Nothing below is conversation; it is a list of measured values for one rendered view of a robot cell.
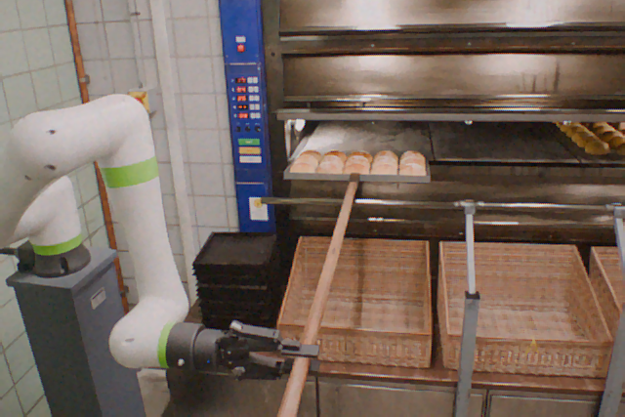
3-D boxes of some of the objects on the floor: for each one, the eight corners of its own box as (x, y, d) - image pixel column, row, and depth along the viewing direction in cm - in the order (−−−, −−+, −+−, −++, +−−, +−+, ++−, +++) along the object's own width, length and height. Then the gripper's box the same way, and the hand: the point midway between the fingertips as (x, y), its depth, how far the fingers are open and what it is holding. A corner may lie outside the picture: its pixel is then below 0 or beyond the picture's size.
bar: (282, 436, 224) (262, 193, 184) (582, 463, 202) (638, 202, 163) (265, 498, 195) (236, 231, 155) (608, 536, 173) (686, 247, 134)
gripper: (204, 304, 102) (320, 312, 98) (212, 366, 107) (322, 378, 103) (189, 326, 95) (314, 337, 91) (199, 392, 100) (316, 405, 96)
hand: (301, 357), depth 98 cm, fingers closed on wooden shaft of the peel, 3 cm apart
